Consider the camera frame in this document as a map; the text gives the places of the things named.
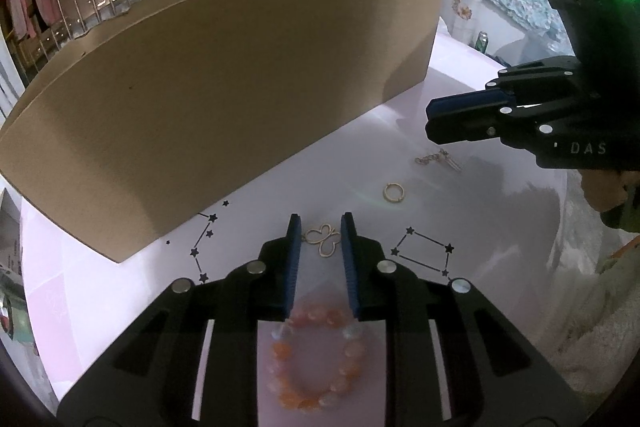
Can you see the gold butterfly pendant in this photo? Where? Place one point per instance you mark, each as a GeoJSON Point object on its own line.
{"type": "Point", "coordinates": [322, 240]}

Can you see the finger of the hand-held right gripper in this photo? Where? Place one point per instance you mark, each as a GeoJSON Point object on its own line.
{"type": "Point", "coordinates": [465, 102]}
{"type": "Point", "coordinates": [465, 129]}

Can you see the person's right hand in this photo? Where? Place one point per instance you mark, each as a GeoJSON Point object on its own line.
{"type": "Point", "coordinates": [602, 189]}

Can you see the white fluffy garment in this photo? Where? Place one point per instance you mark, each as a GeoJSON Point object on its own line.
{"type": "Point", "coordinates": [605, 332]}

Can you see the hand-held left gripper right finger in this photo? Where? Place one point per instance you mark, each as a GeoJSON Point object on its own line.
{"type": "Point", "coordinates": [350, 274]}

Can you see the large cardboard box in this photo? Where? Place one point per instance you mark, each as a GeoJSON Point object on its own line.
{"type": "Point", "coordinates": [225, 107]}

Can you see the green can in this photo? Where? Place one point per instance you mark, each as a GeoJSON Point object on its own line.
{"type": "Point", "coordinates": [482, 43]}

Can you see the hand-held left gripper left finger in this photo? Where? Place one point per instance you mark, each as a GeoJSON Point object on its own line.
{"type": "Point", "coordinates": [295, 274]}

